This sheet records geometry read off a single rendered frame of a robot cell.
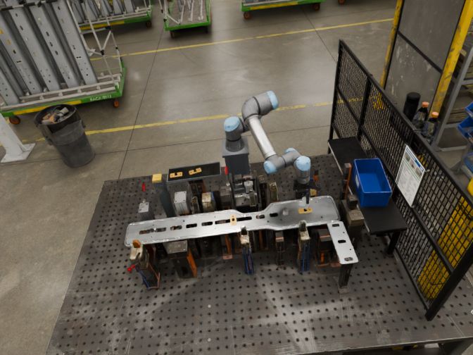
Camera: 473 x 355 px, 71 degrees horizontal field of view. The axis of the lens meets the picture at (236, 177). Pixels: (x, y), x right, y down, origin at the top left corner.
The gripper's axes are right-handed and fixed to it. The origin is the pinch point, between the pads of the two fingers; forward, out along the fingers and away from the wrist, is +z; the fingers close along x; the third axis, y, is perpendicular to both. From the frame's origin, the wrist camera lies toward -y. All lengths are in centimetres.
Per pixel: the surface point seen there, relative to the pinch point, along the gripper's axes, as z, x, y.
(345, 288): 38, 40, -16
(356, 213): 2.7, 11.7, -28.1
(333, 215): 8.6, 6.9, -16.0
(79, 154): 88, -207, 242
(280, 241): 9.6, 20.2, 19.6
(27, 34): -13, -379, 320
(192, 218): 8, -6, 73
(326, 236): 10.5, 19.9, -8.1
